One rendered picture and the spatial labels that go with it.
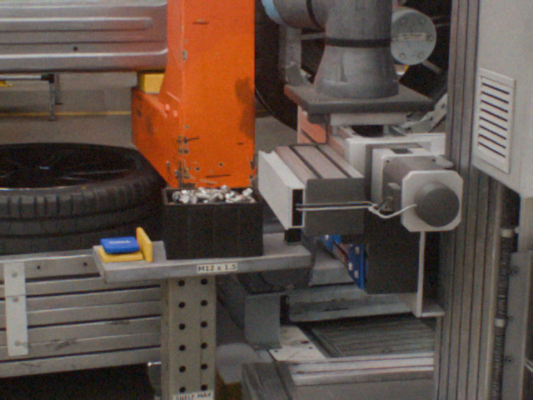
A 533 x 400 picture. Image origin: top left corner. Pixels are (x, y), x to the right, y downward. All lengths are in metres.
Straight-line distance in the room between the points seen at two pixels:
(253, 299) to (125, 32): 0.75
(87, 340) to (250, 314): 0.44
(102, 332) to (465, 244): 1.01
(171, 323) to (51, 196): 0.47
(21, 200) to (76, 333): 0.33
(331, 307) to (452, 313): 1.05
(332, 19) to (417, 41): 0.76
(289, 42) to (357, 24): 0.81
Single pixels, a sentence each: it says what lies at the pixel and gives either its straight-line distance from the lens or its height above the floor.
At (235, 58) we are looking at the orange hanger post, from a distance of 2.33.
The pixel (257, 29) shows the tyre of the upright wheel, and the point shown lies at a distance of 2.74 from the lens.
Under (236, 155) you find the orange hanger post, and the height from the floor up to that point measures 0.62.
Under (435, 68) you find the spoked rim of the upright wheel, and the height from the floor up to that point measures 0.74.
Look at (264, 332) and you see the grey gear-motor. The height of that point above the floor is 0.11.
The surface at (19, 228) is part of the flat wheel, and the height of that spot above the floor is 0.43.
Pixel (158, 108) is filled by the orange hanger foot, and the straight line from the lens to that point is 2.61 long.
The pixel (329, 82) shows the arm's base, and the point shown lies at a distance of 1.89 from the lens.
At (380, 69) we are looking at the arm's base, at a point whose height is 0.87.
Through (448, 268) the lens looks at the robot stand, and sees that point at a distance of 1.88.
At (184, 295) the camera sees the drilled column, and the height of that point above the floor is 0.37.
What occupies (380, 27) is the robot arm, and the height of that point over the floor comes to 0.94.
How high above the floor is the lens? 1.10
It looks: 13 degrees down
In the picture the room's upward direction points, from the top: 1 degrees clockwise
